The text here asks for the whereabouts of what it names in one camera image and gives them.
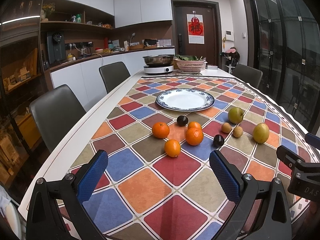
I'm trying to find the grey chair far left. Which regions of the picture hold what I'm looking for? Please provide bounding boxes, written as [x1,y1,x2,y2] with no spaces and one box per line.
[99,61,131,93]

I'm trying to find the green pear back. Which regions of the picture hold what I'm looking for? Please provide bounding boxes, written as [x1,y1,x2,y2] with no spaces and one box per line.
[228,107,245,124]

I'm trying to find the small orange mandarin front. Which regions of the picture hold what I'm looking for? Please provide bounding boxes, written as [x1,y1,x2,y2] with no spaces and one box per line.
[164,139,181,158]

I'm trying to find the grey chair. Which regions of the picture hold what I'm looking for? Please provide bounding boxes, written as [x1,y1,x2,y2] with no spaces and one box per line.
[30,84,86,152]
[99,61,131,93]
[232,64,263,88]

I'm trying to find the colourful checkered tablecloth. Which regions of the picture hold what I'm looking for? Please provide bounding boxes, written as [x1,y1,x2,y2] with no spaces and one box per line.
[69,76,319,239]

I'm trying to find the black water dispenser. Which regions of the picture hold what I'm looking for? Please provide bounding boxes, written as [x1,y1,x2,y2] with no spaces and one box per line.
[47,31,66,64]

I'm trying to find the black glass sliding door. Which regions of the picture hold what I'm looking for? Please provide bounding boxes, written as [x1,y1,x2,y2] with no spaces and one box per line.
[244,0,319,134]

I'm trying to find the grey chair near left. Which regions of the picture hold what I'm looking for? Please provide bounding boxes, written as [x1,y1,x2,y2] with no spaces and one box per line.
[30,84,86,152]

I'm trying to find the brown longan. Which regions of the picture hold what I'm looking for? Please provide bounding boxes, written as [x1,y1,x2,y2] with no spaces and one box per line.
[221,122,232,134]
[233,126,243,138]

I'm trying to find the dark plum front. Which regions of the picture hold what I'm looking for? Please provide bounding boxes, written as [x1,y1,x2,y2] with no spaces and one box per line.
[213,134,225,148]

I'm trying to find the white induction cooker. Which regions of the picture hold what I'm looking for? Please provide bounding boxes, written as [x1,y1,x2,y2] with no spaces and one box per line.
[143,66,174,75]

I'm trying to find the pink vegetable basket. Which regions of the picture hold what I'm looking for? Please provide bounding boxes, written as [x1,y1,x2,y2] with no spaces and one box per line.
[174,59,207,73]

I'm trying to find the dark plum back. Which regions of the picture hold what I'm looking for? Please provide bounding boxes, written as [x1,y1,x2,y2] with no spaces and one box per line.
[176,115,189,127]

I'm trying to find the red fu wall calendar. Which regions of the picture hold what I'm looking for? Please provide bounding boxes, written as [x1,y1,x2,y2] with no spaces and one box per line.
[186,11,204,44]

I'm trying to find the green leafy vegetables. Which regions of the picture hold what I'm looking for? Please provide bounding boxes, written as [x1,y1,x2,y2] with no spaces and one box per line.
[175,55,205,61]

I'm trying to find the grey chair right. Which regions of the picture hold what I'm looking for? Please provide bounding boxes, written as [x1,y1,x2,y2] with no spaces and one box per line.
[232,64,263,88]

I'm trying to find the blue white porcelain plate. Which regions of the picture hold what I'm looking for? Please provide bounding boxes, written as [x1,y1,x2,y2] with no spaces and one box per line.
[156,88,215,112]

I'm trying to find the dark brown door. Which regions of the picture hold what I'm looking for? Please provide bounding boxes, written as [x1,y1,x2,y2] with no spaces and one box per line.
[171,0,222,67]

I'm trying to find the dark plum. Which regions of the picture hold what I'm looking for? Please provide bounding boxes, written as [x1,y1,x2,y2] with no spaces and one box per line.
[213,134,225,148]
[176,115,189,127]

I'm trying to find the large orange mandarin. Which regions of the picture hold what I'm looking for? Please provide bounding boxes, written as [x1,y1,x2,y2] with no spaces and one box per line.
[185,127,203,146]

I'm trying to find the steel pan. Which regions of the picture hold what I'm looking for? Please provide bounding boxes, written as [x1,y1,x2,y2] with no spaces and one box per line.
[143,54,174,66]

